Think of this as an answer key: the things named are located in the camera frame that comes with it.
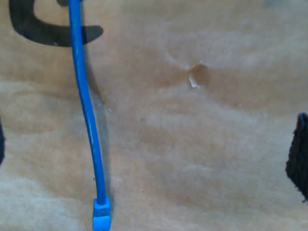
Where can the brown packing paper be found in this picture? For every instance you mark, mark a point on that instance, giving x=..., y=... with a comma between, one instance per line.
x=192, y=144

